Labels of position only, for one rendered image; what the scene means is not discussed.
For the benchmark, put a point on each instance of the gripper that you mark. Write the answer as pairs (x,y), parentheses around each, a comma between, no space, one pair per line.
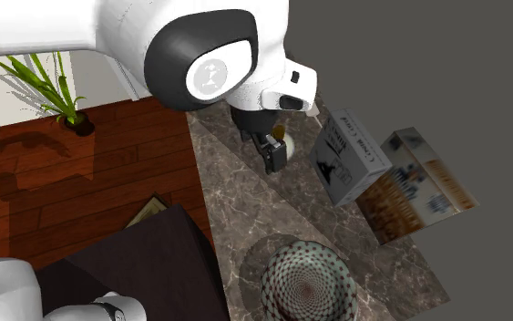
(252,119)

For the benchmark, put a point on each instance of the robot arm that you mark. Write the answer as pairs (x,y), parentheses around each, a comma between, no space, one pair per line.
(140,31)

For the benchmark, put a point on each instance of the grey printed box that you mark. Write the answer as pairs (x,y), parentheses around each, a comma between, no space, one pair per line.
(349,155)

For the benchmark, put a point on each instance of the pale green dotted vase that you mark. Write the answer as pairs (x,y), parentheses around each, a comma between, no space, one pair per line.
(309,284)

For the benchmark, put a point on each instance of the brown and white printed box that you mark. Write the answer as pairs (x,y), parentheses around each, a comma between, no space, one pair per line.
(411,195)

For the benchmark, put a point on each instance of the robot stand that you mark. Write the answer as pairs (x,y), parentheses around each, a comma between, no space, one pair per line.
(158,266)

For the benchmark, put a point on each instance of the green potted plant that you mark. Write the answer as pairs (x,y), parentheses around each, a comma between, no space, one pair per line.
(47,89)

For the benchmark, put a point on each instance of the tan flat panel dark frame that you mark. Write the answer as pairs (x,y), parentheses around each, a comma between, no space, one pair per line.
(149,210)

